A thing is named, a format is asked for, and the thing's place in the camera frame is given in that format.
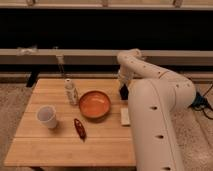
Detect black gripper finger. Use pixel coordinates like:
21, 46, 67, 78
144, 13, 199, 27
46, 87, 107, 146
119, 85, 129, 100

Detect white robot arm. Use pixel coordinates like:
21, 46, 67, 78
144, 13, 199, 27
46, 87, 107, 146
117, 49, 196, 171

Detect white eraser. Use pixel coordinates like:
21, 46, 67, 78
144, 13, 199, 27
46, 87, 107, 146
121, 108, 130, 126

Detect orange bowl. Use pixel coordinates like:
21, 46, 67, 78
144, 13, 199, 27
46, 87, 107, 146
79, 91, 111, 119

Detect small white bottle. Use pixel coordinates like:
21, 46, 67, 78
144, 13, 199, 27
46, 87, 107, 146
65, 79, 78, 105

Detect dark red oblong object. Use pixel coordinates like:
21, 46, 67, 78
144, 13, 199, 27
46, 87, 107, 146
74, 119, 86, 140

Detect black cable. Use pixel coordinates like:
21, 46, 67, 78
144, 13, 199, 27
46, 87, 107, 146
189, 83, 213, 120

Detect grey metal rail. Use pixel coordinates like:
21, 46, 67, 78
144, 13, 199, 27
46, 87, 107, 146
0, 48, 213, 66

